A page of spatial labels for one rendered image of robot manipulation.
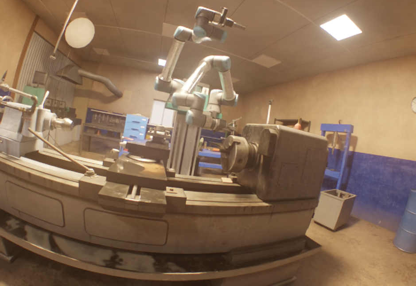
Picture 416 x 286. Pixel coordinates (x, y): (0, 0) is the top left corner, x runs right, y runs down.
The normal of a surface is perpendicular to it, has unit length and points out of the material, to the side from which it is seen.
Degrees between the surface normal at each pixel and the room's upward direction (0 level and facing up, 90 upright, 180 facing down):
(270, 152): 90
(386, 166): 90
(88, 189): 90
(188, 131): 90
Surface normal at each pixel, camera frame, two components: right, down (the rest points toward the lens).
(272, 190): 0.29, 0.05
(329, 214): -0.91, -0.17
